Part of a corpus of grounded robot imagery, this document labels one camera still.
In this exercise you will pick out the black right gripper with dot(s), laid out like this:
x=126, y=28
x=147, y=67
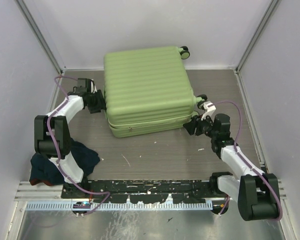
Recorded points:
x=195, y=122

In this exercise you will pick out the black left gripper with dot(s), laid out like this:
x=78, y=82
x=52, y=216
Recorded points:
x=100, y=105

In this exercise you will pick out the navy blue garment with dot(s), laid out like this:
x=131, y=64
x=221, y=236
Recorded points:
x=44, y=171

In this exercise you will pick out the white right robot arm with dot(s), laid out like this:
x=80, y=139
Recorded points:
x=255, y=191

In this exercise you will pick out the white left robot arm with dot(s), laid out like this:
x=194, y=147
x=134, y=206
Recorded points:
x=52, y=137

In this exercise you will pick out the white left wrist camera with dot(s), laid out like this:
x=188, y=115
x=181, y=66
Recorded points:
x=93, y=87

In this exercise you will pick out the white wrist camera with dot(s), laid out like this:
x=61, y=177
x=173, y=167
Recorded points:
x=208, y=109
x=93, y=87

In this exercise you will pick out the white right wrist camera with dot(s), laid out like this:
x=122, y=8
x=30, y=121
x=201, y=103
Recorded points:
x=208, y=109

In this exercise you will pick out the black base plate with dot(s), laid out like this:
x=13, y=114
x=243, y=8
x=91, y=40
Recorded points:
x=148, y=191

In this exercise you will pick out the aluminium rail frame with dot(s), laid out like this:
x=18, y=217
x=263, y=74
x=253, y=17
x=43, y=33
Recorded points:
x=137, y=210

